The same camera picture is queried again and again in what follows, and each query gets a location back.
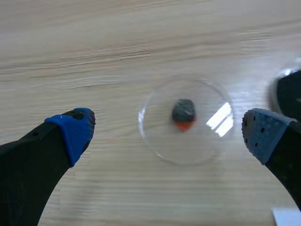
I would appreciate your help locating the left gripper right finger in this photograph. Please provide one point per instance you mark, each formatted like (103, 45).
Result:
(277, 141)

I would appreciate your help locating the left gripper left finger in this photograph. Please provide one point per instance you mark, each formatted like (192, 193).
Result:
(35, 164)

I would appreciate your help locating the glass dish with black powder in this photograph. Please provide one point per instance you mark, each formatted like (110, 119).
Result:
(288, 94)

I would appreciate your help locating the clear glass dish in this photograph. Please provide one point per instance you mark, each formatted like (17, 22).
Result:
(211, 146)

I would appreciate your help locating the white sheet of paper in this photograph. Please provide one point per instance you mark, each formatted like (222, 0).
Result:
(285, 217)

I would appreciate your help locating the small dark stone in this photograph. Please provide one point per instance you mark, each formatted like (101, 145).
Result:
(184, 112)

